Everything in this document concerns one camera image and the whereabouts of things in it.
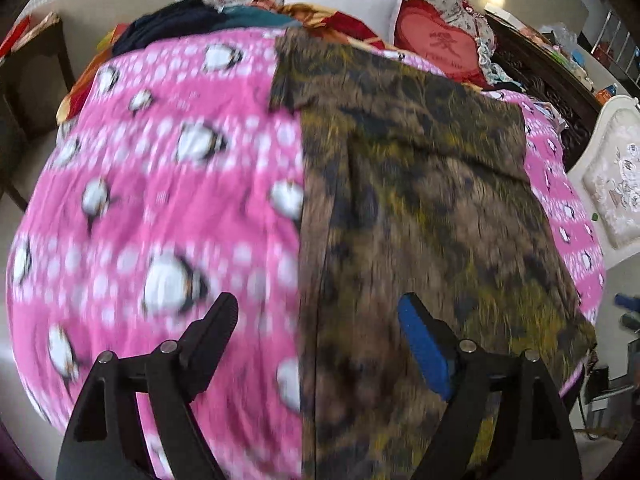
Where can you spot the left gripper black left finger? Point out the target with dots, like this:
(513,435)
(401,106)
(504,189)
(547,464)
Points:
(104,438)

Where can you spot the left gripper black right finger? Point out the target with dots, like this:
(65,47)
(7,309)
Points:
(504,418)

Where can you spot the brown floral patterned garment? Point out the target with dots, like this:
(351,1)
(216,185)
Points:
(413,183)

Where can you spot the pink penguin fleece blanket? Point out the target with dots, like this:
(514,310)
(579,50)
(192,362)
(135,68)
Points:
(179,182)

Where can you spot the white upholstered floral chair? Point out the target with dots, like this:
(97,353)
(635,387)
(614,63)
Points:
(606,179)

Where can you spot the dark wooden side table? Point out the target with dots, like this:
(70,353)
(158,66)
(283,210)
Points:
(33,73)

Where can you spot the dark carved wooden headboard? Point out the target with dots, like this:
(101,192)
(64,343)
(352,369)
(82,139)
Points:
(548,80)

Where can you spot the red heart-shaped pillow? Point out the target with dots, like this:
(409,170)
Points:
(421,30)

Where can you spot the dark navy garment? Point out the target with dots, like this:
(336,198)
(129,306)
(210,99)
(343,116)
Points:
(179,19)

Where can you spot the teal garment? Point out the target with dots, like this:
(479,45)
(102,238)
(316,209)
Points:
(252,16)

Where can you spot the red orange patterned blanket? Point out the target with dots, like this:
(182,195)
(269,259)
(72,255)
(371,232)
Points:
(324,23)

